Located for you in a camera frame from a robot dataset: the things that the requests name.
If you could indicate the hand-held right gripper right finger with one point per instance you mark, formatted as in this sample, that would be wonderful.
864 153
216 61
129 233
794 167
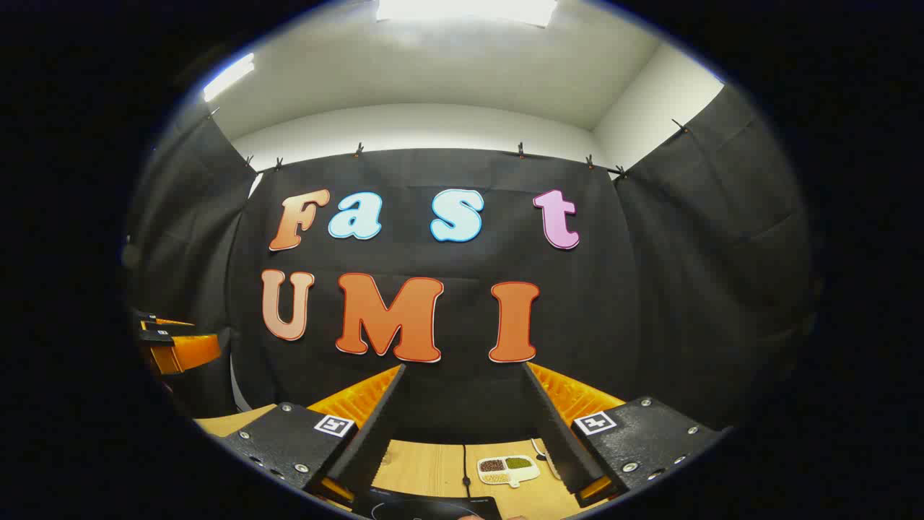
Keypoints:
556 433

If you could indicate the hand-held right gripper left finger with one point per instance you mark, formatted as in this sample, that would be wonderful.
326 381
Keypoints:
375 433

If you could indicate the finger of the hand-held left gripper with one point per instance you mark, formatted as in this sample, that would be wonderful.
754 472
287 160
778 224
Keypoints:
148 318
191 352

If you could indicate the black induction cooktop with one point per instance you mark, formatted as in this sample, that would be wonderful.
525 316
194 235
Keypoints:
433 505

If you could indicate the white divided bean dish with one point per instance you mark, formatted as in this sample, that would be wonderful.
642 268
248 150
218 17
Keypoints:
509 469

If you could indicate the ceiling light panel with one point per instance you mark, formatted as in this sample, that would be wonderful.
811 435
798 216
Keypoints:
227 77
465 10

